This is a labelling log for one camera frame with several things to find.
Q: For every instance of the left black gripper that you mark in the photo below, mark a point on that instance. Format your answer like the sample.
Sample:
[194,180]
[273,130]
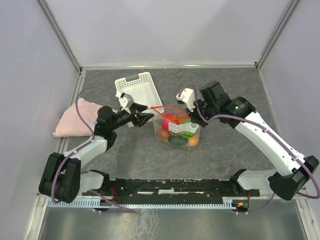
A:
[141,119]

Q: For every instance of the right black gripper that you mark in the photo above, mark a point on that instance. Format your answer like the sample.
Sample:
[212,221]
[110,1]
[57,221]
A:
[196,119]

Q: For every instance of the white perforated plastic basket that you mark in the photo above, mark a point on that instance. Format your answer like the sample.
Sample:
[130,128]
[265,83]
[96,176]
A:
[141,87]

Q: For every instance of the pink red toy fruit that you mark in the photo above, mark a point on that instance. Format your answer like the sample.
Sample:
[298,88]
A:
[168,118]

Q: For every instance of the brown toy fruit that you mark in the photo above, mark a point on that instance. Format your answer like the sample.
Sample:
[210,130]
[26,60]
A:
[162,134]

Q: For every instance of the clear orange zip top bag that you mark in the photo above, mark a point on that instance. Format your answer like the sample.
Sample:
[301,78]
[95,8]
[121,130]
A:
[174,129]

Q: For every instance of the dark green toy avocado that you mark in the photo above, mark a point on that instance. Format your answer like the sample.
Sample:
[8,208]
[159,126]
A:
[177,141]

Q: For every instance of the orange toy fruit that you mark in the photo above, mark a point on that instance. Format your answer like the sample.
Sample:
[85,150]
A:
[193,141]

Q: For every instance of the green watermelon toy ball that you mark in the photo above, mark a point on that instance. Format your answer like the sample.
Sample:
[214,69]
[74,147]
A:
[189,128]

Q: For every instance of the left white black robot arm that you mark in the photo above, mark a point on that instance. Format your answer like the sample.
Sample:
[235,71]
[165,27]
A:
[63,178]

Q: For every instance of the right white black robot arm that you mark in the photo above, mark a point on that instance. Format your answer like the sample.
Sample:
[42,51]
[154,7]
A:
[292,169]

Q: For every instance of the pink folded cloth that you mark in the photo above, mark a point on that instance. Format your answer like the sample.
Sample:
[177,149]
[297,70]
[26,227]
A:
[70,124]

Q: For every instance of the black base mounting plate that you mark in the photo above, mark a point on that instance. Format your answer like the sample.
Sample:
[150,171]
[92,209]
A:
[174,191]

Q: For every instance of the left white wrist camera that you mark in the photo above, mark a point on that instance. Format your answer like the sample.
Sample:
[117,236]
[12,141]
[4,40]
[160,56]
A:
[125,100]

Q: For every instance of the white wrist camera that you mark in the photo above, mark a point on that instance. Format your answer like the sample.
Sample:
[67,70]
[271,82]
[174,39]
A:
[187,95]
[125,100]

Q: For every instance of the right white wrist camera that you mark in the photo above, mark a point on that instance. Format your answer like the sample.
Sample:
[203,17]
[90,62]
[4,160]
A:
[187,95]

